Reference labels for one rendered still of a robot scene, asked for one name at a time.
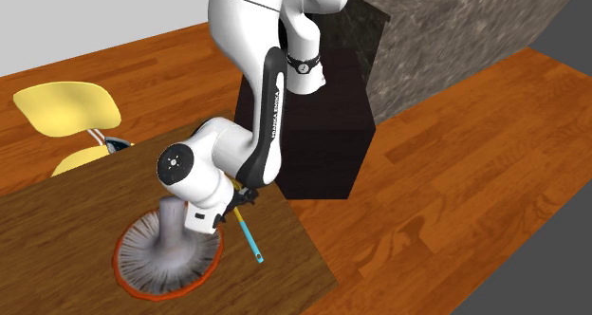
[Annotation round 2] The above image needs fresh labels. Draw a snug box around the yellow chair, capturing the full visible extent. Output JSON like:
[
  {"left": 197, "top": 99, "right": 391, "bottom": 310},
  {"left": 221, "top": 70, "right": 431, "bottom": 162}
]
[{"left": 11, "top": 81, "right": 136, "bottom": 178}]

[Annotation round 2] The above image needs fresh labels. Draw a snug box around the dark robot stand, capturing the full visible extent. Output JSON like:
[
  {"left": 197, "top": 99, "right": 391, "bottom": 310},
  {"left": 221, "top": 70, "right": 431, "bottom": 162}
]
[{"left": 233, "top": 46, "right": 378, "bottom": 201}]

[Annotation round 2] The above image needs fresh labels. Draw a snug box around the brown wooden table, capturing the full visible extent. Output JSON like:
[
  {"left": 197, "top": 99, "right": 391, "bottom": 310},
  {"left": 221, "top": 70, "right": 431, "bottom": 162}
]
[{"left": 0, "top": 108, "right": 341, "bottom": 315}]

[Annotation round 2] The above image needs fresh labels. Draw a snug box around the grey stone counter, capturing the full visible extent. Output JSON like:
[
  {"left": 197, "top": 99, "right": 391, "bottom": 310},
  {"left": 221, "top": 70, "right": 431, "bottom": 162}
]
[{"left": 305, "top": 0, "right": 587, "bottom": 126}]

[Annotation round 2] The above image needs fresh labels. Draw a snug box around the large grey orange-rimmed mushroom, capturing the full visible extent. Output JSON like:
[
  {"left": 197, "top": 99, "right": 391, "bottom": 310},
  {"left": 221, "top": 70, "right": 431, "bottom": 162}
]
[{"left": 112, "top": 196, "right": 226, "bottom": 303}]

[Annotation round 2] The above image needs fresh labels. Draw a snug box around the blue and yellow handled tool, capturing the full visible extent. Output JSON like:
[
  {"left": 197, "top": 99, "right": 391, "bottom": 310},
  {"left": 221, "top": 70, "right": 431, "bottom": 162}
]
[{"left": 228, "top": 176, "right": 266, "bottom": 265}]

